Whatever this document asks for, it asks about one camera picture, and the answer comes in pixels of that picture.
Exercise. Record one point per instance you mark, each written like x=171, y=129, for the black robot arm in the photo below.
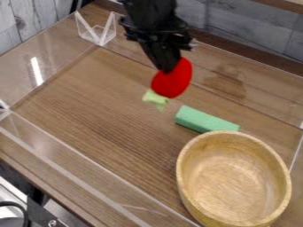
x=155, y=4

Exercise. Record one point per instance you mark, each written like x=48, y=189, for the wooden bowl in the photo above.
x=233, y=180

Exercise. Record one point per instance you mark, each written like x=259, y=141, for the black metal bracket bottom left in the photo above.
x=39, y=217

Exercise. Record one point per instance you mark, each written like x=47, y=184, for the red plush fruit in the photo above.
x=170, y=85

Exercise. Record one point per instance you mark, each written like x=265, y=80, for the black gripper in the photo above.
x=147, y=25

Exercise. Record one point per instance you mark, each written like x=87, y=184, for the green foam block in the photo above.
x=202, y=122

